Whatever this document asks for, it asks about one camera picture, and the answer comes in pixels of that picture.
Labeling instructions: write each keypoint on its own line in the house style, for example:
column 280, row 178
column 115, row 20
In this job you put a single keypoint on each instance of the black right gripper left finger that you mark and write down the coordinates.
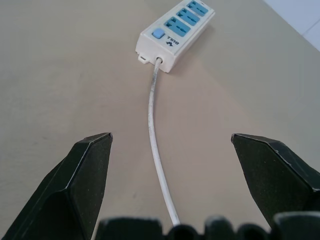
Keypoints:
column 67, row 190

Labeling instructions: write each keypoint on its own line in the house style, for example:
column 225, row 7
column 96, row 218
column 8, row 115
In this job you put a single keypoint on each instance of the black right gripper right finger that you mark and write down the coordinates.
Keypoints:
column 272, row 180

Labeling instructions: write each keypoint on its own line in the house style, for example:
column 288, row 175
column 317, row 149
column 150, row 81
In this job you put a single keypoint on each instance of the white power strip blue sockets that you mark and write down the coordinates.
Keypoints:
column 175, row 35

